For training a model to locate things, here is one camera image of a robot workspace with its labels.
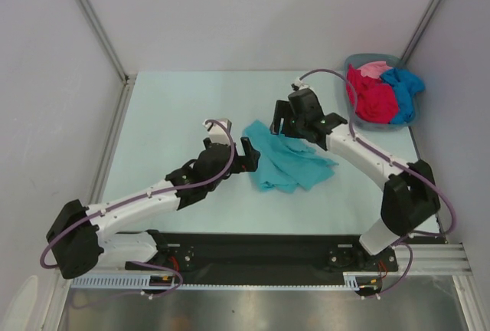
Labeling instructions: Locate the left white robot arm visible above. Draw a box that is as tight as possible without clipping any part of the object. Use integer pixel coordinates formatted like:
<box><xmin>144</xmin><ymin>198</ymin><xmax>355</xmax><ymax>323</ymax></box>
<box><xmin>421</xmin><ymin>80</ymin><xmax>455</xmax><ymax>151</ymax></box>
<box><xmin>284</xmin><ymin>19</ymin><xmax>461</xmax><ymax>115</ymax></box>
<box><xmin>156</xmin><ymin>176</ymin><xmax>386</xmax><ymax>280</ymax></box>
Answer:
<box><xmin>47</xmin><ymin>137</ymin><xmax>260</xmax><ymax>280</ymax></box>

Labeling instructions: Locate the right aluminium corner post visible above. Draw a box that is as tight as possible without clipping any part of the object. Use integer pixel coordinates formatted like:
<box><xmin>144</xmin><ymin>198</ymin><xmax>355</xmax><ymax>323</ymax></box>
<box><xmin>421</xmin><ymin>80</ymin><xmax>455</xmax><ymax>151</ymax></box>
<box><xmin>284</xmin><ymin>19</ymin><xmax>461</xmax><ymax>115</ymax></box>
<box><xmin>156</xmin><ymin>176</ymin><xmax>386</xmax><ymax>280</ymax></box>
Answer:
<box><xmin>400</xmin><ymin>0</ymin><xmax>444</xmax><ymax>64</ymax></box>

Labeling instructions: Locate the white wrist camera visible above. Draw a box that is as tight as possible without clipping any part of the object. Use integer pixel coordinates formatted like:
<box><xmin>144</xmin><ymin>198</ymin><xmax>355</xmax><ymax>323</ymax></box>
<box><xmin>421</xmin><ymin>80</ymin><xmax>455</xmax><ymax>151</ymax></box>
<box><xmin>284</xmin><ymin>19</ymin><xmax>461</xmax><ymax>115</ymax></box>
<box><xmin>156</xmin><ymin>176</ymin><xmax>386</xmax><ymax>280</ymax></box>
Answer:
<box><xmin>203</xmin><ymin>118</ymin><xmax>232</xmax><ymax>145</ymax></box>
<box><xmin>291</xmin><ymin>77</ymin><xmax>313</xmax><ymax>92</ymax></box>

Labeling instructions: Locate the left aluminium corner post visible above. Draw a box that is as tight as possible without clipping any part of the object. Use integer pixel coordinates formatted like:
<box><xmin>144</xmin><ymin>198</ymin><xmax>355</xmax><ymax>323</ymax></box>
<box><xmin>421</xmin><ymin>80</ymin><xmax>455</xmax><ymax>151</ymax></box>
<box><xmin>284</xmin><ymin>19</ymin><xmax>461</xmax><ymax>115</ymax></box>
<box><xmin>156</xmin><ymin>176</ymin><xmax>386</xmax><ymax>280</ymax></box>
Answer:
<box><xmin>57</xmin><ymin>0</ymin><xmax>129</xmax><ymax>83</ymax></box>

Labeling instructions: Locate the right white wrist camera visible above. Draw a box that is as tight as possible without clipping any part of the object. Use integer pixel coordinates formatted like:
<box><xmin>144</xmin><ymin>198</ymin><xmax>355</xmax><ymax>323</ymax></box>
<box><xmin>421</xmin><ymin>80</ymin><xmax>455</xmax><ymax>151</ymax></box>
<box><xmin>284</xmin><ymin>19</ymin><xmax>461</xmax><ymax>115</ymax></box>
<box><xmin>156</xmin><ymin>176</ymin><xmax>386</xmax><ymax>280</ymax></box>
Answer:
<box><xmin>291</xmin><ymin>77</ymin><xmax>313</xmax><ymax>92</ymax></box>

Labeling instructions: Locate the red t-shirt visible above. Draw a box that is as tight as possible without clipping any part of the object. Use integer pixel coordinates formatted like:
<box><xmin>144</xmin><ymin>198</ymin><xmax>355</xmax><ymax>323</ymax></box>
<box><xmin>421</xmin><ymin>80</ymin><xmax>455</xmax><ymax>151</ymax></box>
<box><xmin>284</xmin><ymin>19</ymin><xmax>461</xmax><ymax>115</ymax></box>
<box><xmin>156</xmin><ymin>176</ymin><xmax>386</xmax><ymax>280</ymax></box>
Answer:
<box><xmin>346</xmin><ymin>64</ymin><xmax>399</xmax><ymax>124</ymax></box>

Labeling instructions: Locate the blue t-shirt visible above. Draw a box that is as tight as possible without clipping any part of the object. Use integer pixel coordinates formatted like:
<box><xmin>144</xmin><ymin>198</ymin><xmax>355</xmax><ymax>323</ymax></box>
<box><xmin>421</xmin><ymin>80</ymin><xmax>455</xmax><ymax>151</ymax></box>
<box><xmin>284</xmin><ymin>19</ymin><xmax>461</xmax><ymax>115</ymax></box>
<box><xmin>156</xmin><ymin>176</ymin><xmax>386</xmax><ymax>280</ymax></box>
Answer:
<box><xmin>381</xmin><ymin>67</ymin><xmax>425</xmax><ymax>125</ymax></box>

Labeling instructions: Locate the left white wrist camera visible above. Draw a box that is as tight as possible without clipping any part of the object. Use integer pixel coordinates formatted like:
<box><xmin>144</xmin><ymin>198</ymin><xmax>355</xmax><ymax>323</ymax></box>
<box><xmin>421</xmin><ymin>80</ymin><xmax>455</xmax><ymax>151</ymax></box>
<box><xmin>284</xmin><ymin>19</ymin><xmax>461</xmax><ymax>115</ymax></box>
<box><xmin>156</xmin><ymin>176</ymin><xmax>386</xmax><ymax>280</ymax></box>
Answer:
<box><xmin>203</xmin><ymin>118</ymin><xmax>232</xmax><ymax>145</ymax></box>

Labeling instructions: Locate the pink t-shirt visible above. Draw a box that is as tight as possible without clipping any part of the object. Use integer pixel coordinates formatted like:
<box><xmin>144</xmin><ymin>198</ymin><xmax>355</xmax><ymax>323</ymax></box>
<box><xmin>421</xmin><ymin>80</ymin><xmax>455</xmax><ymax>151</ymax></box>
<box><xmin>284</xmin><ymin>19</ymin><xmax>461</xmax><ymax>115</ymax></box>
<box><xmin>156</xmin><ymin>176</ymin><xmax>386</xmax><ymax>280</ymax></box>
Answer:
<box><xmin>358</xmin><ymin>61</ymin><xmax>391</xmax><ymax>79</ymax></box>

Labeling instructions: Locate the aluminium corner post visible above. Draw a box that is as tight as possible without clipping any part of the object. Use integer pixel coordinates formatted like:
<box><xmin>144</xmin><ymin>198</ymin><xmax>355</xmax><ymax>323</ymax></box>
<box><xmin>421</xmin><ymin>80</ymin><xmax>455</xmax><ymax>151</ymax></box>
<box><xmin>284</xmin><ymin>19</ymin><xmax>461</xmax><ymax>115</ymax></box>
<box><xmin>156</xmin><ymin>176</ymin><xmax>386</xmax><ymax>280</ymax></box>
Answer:
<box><xmin>400</xmin><ymin>0</ymin><xmax>444</xmax><ymax>64</ymax></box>
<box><xmin>57</xmin><ymin>0</ymin><xmax>129</xmax><ymax>83</ymax></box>

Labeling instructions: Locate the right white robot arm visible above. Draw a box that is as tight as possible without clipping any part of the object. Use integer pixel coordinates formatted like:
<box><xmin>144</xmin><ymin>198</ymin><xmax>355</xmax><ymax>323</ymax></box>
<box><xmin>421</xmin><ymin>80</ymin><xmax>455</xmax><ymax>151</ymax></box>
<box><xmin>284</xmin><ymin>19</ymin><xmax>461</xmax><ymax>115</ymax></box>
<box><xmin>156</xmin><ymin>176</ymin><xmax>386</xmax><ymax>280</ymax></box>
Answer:
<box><xmin>270</xmin><ymin>88</ymin><xmax>441</xmax><ymax>270</ymax></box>

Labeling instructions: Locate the teal t-shirt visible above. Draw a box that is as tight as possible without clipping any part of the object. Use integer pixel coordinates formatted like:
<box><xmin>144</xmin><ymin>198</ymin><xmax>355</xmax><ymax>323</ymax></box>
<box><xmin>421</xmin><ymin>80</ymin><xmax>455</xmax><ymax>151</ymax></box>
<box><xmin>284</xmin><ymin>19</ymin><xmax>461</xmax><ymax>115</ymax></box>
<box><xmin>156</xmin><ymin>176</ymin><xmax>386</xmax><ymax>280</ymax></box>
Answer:
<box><xmin>243</xmin><ymin>120</ymin><xmax>338</xmax><ymax>194</ymax></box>

